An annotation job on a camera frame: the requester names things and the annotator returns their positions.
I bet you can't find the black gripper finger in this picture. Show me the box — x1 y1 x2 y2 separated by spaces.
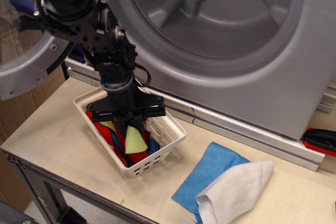
113 121 128 140
129 116 144 137

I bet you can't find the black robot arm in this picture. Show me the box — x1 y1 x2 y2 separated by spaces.
36 0 165 135

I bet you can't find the small red felt cloth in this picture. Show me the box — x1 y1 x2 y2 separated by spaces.
85 111 128 168

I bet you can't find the grey toy washing machine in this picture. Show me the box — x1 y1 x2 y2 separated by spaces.
106 0 335 138

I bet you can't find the white plastic basket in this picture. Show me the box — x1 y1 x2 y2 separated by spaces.
73 88 186 177

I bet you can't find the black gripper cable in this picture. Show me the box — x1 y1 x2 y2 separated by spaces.
134 62 152 88

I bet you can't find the white felt cloth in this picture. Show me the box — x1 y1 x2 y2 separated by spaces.
196 161 274 223

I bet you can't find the metal table frame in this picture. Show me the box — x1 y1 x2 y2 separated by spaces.
1 147 155 223

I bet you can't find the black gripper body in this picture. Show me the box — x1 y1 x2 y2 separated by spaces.
86 77 166 125

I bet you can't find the yellow-green felt cloth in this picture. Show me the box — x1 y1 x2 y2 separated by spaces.
99 121 148 154

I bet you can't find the red black tool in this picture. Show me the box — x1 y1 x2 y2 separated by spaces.
302 127 335 156

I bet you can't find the grey round machine door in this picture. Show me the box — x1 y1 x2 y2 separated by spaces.
0 0 107 101

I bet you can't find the blue felt cloth in basket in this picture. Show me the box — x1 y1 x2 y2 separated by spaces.
125 131 160 167

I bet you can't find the aluminium extrusion rail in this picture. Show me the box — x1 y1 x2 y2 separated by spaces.
65 58 335 171

